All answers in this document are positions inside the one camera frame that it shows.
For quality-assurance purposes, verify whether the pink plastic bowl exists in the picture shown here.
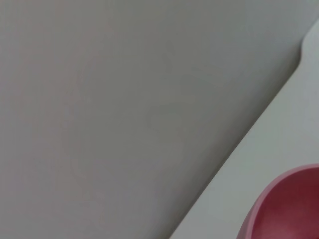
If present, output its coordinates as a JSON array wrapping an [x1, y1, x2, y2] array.
[[235, 163, 319, 239]]

